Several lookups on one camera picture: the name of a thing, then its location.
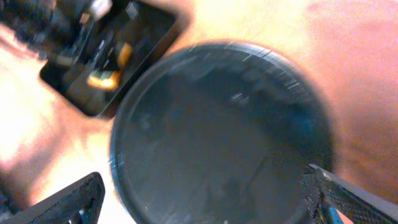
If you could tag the round black tray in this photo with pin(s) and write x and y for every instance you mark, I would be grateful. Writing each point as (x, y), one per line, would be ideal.
(219, 133)

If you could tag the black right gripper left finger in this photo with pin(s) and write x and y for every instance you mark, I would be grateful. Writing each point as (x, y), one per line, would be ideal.
(79, 202)

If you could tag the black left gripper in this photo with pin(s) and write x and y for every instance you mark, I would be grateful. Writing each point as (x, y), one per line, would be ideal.
(65, 33)

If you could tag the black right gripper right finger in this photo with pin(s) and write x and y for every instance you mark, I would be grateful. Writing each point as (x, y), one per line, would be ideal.
(327, 196)

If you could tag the rectangular black tray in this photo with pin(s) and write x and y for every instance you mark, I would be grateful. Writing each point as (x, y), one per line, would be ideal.
(149, 27)

